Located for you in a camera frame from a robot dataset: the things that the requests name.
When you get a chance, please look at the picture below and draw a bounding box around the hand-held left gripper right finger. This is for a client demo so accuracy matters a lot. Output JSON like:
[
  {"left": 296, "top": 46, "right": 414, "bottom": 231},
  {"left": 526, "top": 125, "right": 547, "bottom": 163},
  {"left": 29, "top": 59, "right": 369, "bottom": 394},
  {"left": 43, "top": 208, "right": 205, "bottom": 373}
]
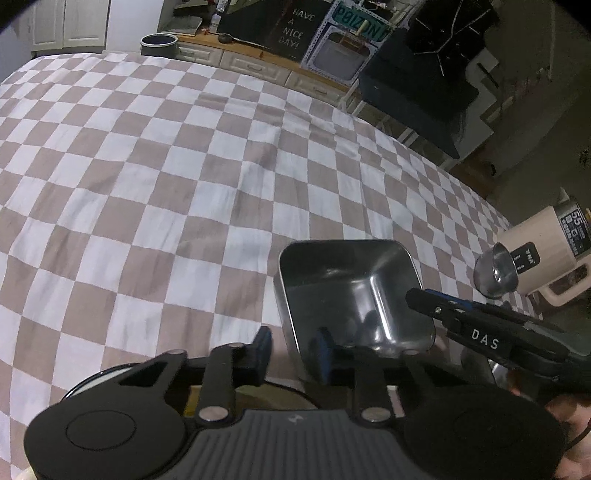
[{"left": 309, "top": 327, "right": 445, "bottom": 424}]

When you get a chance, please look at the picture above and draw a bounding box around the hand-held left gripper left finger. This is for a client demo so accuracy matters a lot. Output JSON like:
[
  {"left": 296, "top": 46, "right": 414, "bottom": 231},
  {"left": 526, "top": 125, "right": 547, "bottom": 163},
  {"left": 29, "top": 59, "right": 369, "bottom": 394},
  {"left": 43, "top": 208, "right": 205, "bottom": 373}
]
[{"left": 99, "top": 325, "right": 274, "bottom": 424}]

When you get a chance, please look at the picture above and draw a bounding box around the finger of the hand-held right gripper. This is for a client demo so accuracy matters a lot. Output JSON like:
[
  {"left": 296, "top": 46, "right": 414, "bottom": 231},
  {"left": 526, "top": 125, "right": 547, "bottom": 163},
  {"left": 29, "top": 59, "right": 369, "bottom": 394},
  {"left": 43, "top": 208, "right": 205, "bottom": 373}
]
[
  {"left": 424, "top": 288, "right": 485, "bottom": 312},
  {"left": 405, "top": 288, "right": 458, "bottom": 325}
]

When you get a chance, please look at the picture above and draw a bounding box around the small stainless steel cup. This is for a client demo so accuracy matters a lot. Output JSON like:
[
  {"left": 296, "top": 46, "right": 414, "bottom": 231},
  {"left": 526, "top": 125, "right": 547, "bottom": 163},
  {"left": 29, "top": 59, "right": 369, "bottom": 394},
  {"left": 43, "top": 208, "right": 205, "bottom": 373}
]
[{"left": 473, "top": 244, "right": 522, "bottom": 299}]

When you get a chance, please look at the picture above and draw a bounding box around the rectangular stainless steel tray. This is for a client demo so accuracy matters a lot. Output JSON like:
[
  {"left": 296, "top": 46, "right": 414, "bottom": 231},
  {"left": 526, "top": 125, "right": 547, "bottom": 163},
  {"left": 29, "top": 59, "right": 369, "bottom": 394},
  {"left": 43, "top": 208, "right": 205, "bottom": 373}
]
[{"left": 273, "top": 239, "right": 437, "bottom": 385}]

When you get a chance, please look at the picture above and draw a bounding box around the white leaf print square plate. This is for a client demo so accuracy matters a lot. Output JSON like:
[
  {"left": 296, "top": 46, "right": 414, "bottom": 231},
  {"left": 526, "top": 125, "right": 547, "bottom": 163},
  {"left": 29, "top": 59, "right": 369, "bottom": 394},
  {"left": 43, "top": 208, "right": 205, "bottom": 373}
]
[{"left": 62, "top": 362, "right": 320, "bottom": 416}]

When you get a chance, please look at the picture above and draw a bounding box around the person's right hand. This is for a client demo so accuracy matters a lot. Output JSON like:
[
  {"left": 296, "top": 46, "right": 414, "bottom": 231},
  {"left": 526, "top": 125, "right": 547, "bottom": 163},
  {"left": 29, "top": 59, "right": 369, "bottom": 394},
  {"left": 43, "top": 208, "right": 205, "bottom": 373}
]
[{"left": 544, "top": 391, "right": 591, "bottom": 480}]

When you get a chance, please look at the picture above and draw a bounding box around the cream electric kettle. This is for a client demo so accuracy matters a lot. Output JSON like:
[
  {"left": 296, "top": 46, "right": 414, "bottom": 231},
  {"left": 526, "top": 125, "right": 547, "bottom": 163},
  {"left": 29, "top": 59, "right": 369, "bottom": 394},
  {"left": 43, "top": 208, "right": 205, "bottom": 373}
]
[{"left": 495, "top": 187, "right": 591, "bottom": 308}]

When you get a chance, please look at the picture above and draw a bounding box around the dark sofa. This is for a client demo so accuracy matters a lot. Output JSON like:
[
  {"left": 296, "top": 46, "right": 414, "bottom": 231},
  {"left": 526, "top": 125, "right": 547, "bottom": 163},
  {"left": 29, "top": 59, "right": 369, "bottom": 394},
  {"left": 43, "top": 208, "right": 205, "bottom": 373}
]
[{"left": 358, "top": 41, "right": 479, "bottom": 161}]

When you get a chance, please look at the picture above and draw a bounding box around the brown white checkered cloth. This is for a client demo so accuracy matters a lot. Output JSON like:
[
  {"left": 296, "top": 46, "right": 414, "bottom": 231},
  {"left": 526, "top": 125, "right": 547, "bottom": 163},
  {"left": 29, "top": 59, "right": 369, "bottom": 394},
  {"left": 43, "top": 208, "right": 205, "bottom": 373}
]
[{"left": 0, "top": 48, "right": 548, "bottom": 480}]

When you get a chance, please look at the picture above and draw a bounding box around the blue white printed box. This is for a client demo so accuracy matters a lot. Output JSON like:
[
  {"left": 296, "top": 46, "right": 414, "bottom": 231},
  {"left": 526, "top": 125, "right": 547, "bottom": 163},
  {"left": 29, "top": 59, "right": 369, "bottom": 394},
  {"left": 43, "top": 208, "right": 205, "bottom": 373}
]
[{"left": 300, "top": 0, "right": 394, "bottom": 87}]

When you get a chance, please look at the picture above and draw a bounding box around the black vest with white trim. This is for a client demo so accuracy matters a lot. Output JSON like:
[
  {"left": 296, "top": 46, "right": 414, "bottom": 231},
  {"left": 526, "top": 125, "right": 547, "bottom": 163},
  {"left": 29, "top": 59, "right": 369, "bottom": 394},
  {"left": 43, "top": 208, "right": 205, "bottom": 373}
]
[{"left": 406, "top": 0, "right": 500, "bottom": 80}]

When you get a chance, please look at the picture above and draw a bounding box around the wooden drawer cabinet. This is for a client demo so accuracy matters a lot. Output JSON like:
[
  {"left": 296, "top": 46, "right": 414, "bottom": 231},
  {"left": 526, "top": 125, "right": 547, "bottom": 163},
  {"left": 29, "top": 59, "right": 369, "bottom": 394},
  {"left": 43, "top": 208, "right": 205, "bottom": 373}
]
[{"left": 159, "top": 30, "right": 366, "bottom": 112}]

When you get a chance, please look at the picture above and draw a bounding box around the black cloth with white lettering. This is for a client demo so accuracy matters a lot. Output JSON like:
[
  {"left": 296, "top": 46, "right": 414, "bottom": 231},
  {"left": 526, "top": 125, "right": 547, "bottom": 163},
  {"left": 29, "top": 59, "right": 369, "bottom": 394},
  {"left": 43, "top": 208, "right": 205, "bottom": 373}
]
[{"left": 217, "top": 0, "right": 334, "bottom": 64}]

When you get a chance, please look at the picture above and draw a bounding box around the grey pot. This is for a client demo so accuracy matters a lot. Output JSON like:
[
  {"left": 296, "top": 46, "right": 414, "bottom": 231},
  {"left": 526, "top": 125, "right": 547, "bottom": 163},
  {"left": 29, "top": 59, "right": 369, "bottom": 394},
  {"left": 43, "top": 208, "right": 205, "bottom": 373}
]
[{"left": 140, "top": 33, "right": 179, "bottom": 59}]

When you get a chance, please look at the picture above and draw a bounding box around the white kitchen cabinet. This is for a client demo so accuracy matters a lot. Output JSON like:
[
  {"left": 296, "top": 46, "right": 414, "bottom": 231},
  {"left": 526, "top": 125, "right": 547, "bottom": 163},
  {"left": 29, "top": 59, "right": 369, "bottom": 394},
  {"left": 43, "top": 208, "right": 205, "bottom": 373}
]
[{"left": 29, "top": 0, "right": 112, "bottom": 52}]

